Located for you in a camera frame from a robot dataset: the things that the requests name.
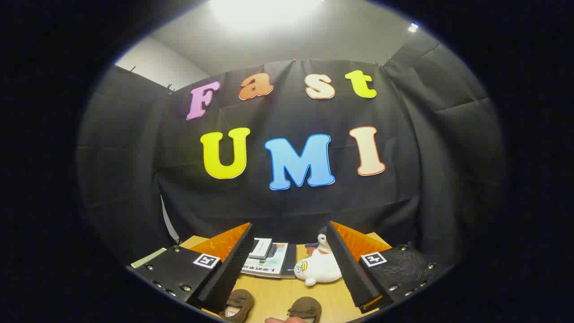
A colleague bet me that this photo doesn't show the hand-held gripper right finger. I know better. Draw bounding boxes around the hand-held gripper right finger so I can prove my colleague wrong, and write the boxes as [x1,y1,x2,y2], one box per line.
[326,221,442,314]

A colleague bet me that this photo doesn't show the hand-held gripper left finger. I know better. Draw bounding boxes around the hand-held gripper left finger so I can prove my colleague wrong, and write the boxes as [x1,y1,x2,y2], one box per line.
[127,222,254,314]

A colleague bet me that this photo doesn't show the brown fuzzy shoe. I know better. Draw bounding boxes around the brown fuzzy shoe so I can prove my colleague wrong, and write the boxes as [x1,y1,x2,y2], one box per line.
[220,289,254,323]
[287,296,322,323]

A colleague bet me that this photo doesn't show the cream fabric storage box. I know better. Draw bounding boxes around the cream fabric storage box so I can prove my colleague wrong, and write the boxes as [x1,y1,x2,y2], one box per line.
[130,247,167,269]

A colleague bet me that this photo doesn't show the white duck plush toy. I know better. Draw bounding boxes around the white duck plush toy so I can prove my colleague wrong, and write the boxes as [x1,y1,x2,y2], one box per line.
[294,249,343,287]

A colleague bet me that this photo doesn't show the grey penguin plush toy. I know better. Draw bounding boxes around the grey penguin plush toy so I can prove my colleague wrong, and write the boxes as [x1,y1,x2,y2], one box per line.
[305,227,331,256]

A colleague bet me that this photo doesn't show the small book with dark picture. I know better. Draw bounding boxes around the small book with dark picture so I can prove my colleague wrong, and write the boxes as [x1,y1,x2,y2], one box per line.
[249,238,273,260]

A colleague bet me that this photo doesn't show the black book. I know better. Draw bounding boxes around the black book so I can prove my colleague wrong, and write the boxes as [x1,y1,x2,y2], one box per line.
[280,244,298,279]

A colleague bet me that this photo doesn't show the black backdrop cloth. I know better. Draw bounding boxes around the black backdrop cloth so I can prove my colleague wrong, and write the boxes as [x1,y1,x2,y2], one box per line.
[76,34,505,270]

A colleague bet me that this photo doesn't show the bright ceiling light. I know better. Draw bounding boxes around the bright ceiling light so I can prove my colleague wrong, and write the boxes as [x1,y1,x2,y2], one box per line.
[210,0,324,28]

